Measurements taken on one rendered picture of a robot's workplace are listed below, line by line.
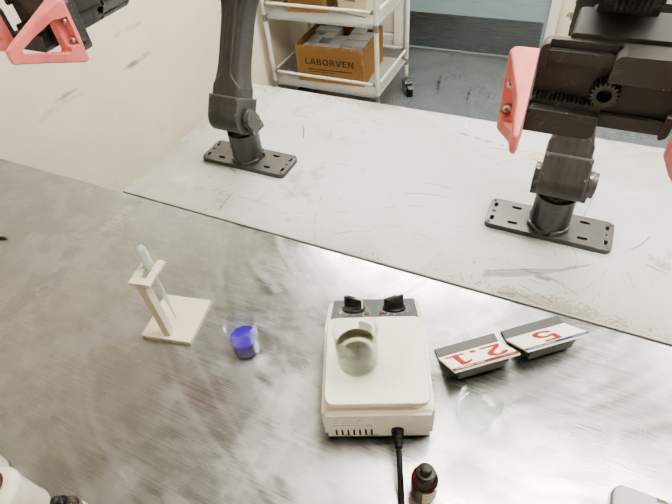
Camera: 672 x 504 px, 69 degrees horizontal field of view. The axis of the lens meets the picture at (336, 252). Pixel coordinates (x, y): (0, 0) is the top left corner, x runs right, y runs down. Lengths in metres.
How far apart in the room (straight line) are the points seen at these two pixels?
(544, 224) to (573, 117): 0.46
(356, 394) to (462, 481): 0.16
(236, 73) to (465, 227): 0.50
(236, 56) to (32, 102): 1.09
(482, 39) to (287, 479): 3.20
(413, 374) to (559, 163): 0.38
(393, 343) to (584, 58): 0.37
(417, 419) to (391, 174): 0.54
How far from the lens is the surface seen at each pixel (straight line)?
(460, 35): 3.58
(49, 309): 0.93
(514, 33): 3.51
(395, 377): 0.59
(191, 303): 0.81
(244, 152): 1.03
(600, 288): 0.84
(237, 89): 0.97
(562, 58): 0.42
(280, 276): 0.81
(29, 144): 1.96
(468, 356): 0.69
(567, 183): 0.79
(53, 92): 2.00
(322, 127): 1.15
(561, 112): 0.43
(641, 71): 0.41
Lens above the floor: 1.50
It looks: 46 degrees down
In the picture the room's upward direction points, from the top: 7 degrees counter-clockwise
